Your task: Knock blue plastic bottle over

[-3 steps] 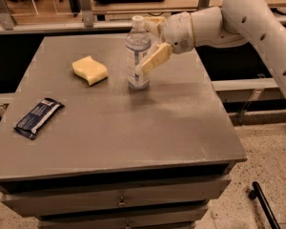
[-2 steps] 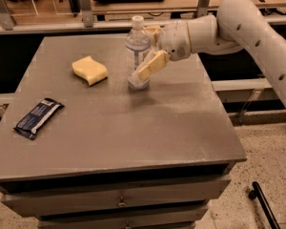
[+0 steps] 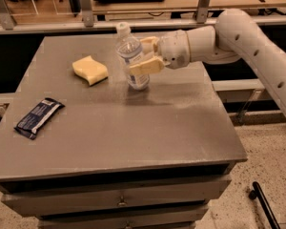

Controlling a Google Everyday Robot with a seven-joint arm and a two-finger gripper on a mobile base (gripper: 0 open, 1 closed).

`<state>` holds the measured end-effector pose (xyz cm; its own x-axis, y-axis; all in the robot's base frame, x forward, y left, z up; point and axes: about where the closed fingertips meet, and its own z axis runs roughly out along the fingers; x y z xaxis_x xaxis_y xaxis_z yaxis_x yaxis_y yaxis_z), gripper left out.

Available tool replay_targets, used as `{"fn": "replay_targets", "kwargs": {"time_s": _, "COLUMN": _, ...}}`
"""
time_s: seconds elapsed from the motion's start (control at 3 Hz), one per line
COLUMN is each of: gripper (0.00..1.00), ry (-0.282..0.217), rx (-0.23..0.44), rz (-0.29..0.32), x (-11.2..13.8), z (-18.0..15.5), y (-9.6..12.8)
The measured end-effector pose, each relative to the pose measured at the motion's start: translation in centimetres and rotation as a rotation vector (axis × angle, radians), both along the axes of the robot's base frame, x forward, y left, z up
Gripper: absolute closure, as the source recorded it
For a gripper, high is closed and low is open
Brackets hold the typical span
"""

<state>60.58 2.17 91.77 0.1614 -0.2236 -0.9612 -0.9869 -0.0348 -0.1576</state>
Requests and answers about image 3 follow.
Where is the black floor stand leg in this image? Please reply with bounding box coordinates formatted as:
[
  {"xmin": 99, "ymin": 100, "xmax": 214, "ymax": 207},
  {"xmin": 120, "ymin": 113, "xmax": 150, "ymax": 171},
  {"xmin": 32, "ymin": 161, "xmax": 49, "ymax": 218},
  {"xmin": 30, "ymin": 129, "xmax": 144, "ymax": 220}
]
[{"xmin": 249, "ymin": 181, "xmax": 280, "ymax": 229}]

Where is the clear plastic water bottle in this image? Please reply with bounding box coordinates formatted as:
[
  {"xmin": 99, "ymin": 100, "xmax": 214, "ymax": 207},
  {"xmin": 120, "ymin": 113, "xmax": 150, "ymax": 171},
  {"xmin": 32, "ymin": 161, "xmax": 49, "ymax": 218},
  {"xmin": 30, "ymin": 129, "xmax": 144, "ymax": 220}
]
[{"xmin": 115, "ymin": 22, "xmax": 150, "ymax": 91}]

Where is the upper grey drawer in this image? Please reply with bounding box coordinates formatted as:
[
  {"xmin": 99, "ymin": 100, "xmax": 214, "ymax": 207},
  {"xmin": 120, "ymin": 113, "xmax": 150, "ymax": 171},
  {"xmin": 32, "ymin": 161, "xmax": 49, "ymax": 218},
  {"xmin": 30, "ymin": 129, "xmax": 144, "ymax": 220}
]
[{"xmin": 2, "ymin": 175, "xmax": 231, "ymax": 217}]

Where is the grey drawer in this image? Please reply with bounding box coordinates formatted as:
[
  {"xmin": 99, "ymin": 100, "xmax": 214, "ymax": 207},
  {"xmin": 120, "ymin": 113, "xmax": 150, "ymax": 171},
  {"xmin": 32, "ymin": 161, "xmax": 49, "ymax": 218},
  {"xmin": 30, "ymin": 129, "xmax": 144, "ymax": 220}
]
[
  {"xmin": 38, "ymin": 205, "xmax": 208, "ymax": 229},
  {"xmin": 2, "ymin": 175, "xmax": 231, "ymax": 217}
]

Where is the yellow sponge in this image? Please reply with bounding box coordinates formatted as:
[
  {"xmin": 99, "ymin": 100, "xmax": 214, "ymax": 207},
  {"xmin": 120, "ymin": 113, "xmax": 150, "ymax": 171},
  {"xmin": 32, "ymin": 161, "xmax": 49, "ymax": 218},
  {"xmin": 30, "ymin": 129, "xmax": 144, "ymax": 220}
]
[{"xmin": 72, "ymin": 56, "xmax": 109, "ymax": 86}]

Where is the grey metal railing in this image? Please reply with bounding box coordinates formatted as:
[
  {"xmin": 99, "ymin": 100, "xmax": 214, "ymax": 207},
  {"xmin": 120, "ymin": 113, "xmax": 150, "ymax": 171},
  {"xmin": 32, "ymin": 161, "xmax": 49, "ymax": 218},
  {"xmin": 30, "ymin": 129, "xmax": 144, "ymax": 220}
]
[{"xmin": 0, "ymin": 0, "xmax": 286, "ymax": 34}]

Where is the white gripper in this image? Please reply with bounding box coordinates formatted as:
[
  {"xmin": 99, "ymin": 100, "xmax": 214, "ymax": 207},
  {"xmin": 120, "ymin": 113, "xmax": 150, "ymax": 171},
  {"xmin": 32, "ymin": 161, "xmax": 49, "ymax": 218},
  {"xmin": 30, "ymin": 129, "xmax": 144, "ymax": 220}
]
[{"xmin": 129, "ymin": 30, "xmax": 190, "ymax": 75}]

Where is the dark blue snack packet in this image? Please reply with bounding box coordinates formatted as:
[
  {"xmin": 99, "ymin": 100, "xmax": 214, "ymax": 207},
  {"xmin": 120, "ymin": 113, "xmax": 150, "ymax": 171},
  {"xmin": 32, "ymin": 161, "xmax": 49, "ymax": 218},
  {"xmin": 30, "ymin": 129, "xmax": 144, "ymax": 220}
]
[{"xmin": 14, "ymin": 97, "xmax": 65, "ymax": 140}]

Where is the lower grey drawer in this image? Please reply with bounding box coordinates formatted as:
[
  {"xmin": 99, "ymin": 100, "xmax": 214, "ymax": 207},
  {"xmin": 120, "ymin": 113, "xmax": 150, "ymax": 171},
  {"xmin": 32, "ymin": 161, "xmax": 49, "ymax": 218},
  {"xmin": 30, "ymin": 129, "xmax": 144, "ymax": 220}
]
[{"xmin": 38, "ymin": 205, "xmax": 208, "ymax": 229}]

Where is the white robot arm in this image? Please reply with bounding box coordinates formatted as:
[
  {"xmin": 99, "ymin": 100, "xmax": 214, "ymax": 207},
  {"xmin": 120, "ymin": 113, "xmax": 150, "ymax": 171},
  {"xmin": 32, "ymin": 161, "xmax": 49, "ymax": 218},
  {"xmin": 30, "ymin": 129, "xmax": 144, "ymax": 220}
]
[{"xmin": 129, "ymin": 9, "xmax": 286, "ymax": 117}]

